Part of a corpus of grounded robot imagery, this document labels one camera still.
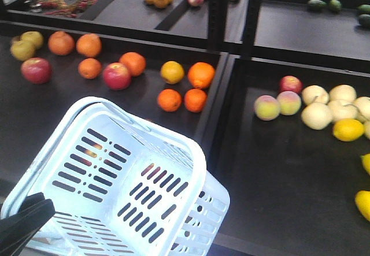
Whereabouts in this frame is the small orange middle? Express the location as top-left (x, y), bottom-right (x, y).
top-left (78, 58), bottom-right (102, 79)

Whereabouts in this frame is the small orange front right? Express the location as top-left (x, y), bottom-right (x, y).
top-left (184, 88), bottom-right (208, 113)

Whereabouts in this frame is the pink red apple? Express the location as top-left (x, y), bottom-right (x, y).
top-left (102, 62), bottom-right (132, 91)
top-left (21, 57), bottom-right (52, 84)

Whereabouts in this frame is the small orange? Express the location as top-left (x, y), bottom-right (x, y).
top-left (157, 88), bottom-right (182, 112)
top-left (184, 88), bottom-right (208, 113)
top-left (78, 58), bottom-right (102, 79)

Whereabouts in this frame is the white pear front left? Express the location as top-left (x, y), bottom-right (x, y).
top-left (301, 102), bottom-right (333, 130)

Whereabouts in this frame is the orange rear middle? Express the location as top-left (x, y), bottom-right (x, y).
top-left (76, 34), bottom-right (102, 58)

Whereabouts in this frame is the light blue plastic basket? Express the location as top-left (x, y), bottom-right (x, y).
top-left (1, 97), bottom-right (230, 255)

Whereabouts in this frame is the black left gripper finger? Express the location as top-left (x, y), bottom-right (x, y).
top-left (1, 192), bottom-right (55, 256)

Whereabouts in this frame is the yellow orange fruit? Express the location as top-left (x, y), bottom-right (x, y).
top-left (160, 61), bottom-right (185, 84)

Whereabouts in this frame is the pink green peach left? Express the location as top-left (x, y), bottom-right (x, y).
top-left (254, 95), bottom-right (280, 121)

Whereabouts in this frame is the white pear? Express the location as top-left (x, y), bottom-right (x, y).
top-left (329, 84), bottom-right (357, 102)
top-left (301, 85), bottom-right (330, 105)
top-left (328, 99), bottom-right (358, 123)
top-left (353, 97), bottom-right (370, 123)
top-left (301, 102), bottom-right (333, 130)

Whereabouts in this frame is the small orange front left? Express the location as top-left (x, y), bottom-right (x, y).
top-left (157, 88), bottom-right (182, 112)

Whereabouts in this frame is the yellow green apple rear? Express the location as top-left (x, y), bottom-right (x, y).
top-left (20, 31), bottom-right (44, 50)

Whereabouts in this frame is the white pear rear centre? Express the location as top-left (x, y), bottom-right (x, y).
top-left (329, 84), bottom-right (357, 102)

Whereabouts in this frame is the yellow lemon front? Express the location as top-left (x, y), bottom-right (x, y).
top-left (355, 190), bottom-right (370, 221)

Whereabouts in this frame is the black upper display shelf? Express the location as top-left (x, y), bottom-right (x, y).
top-left (1, 0), bottom-right (369, 73)

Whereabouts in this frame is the yellow green apple front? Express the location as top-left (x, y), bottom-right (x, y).
top-left (10, 40), bottom-right (36, 61)

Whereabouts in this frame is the pink green peach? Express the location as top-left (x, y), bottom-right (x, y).
top-left (254, 95), bottom-right (280, 121)
top-left (277, 91), bottom-right (301, 116)

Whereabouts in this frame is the red apple on right stand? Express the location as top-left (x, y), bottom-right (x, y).
top-left (279, 75), bottom-right (303, 94)

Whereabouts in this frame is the yellow lemon middle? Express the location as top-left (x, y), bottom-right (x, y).
top-left (361, 153), bottom-right (370, 175)

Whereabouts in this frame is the pink green peach right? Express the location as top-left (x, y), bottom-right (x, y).
top-left (277, 91), bottom-right (301, 116)

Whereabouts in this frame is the orange near right edge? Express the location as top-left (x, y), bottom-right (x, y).
top-left (187, 62), bottom-right (216, 90)

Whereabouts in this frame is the pink red apple centre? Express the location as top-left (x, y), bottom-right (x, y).
top-left (102, 62), bottom-right (132, 91)

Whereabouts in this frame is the yellow green apple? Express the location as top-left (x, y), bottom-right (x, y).
top-left (10, 40), bottom-right (36, 61)
top-left (20, 31), bottom-right (44, 50)

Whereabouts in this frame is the white pear rear left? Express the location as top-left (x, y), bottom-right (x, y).
top-left (301, 85), bottom-right (330, 105)

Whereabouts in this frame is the orange behind centre apple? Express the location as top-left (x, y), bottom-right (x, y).
top-left (119, 51), bottom-right (146, 77)

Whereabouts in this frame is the pink red apple far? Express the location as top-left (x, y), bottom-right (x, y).
top-left (21, 57), bottom-right (52, 84)

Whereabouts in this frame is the white pear rear right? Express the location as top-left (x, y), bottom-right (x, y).
top-left (353, 97), bottom-right (370, 123)

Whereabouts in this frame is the orange rear left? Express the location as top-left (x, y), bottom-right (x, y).
top-left (48, 31), bottom-right (75, 55)

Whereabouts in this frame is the black shelf upright post right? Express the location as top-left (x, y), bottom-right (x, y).
top-left (241, 0), bottom-right (262, 58)

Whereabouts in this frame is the yellow lemon by pears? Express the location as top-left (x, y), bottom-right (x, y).
top-left (332, 118), bottom-right (365, 142)

